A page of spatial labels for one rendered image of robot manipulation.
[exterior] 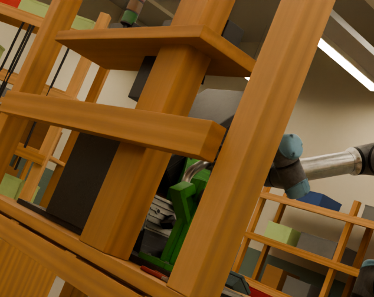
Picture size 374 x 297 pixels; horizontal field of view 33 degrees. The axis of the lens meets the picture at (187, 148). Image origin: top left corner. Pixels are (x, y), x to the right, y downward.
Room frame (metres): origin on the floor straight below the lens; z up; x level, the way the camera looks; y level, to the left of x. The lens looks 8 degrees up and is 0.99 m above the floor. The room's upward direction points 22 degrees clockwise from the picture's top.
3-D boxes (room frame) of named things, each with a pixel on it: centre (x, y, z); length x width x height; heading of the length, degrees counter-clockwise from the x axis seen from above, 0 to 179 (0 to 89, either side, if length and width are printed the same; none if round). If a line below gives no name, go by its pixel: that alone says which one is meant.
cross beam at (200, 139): (1.99, 0.34, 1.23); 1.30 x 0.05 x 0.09; 37
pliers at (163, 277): (1.63, -0.07, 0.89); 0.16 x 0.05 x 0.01; 30
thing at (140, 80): (2.00, 0.14, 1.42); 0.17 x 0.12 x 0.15; 37
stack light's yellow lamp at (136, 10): (2.13, 0.35, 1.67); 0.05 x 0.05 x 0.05
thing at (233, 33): (1.85, 0.04, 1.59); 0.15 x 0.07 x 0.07; 37
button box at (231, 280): (2.24, -0.31, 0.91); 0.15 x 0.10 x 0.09; 37
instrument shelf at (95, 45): (2.06, 0.25, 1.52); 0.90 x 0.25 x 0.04; 37
